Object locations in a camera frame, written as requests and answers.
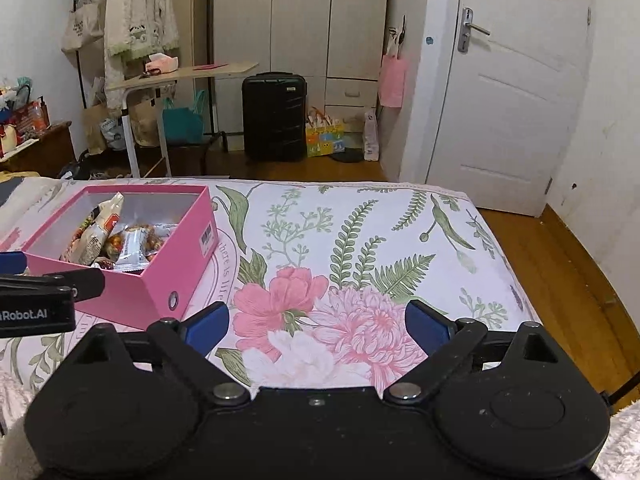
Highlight pink paper bag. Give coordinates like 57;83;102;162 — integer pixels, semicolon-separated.
377;54;408;108

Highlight teal bag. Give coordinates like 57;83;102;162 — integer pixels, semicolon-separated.
162;91;206;145

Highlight floral bedsheet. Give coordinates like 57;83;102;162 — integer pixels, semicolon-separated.
0;177;546;401

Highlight white fluffy cloth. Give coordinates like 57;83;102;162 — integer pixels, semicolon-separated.
590;400;640;480
0;370;46;480

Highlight cream bag with red ribbon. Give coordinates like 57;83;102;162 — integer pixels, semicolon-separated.
0;122;21;158

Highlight white door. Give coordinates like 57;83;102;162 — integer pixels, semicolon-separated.
427;0;596;218

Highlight patterned plastic bag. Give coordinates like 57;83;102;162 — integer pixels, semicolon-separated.
99;117;127;151

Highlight metal door handle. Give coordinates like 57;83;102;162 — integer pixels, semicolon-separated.
457;7;492;54

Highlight beige noodle packet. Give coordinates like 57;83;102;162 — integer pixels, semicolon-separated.
60;192;125;267

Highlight pink tissue box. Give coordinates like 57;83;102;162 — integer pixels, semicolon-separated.
144;54;180;75

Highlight beige tote bag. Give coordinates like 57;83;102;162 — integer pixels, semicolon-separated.
61;0;106;53

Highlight wooden tilting table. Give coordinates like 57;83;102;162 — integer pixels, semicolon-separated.
106;61;260;178

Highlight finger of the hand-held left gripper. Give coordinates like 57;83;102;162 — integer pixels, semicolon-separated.
0;267;106;303
0;251;27;277

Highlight pink cardboard box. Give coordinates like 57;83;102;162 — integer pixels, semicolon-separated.
0;185;218;332

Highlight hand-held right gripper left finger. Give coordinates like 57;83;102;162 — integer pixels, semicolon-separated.
60;302;251;402

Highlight black suitcase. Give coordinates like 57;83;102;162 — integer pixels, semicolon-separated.
241;72;307;162

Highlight wooden nightstand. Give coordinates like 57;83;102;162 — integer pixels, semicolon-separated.
0;121;76;178

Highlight white wardrobe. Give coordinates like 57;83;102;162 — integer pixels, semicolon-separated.
212;0;396;136

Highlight brown paper bag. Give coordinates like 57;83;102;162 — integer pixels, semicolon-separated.
132;97;163;148
82;102;108;156

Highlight cream knitted cardigan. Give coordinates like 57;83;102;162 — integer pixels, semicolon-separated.
104;0;180;116

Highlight white plastic bag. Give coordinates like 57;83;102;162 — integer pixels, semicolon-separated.
362;110;381;162

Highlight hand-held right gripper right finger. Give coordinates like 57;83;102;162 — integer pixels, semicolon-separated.
384;300;576;403

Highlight yellow gift bag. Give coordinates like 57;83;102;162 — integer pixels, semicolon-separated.
305;107;347;158

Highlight clear bag of coated peanuts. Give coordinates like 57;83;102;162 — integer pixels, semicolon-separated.
102;222;178;263

